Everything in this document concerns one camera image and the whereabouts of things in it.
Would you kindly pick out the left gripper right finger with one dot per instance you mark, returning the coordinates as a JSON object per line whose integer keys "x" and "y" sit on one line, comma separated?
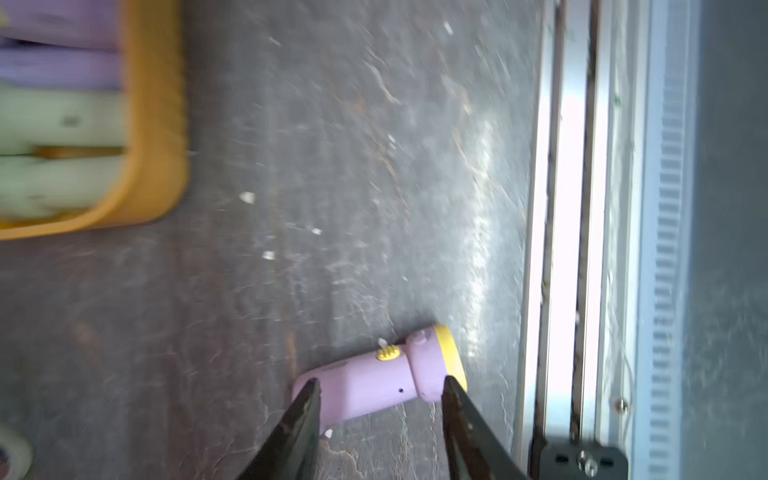
{"x": 473, "y": 451}

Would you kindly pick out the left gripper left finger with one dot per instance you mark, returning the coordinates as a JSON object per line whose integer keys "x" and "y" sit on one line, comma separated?
{"x": 290, "y": 451}

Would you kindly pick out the purple flashlight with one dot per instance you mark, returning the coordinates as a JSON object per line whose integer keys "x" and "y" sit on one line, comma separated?
{"x": 389, "y": 376}
{"x": 71, "y": 23}
{"x": 60, "y": 67}

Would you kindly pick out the green flashlight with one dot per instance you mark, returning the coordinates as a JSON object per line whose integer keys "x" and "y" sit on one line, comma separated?
{"x": 33, "y": 188}
{"x": 33, "y": 118}

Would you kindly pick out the yellow plastic storage box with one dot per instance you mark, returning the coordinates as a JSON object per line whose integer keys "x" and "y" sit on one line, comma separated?
{"x": 155, "y": 165}

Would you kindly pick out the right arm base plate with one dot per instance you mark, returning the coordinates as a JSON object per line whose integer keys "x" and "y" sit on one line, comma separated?
{"x": 577, "y": 460}

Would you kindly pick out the aluminium front rail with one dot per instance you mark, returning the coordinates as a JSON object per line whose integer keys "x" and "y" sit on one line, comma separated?
{"x": 609, "y": 231}

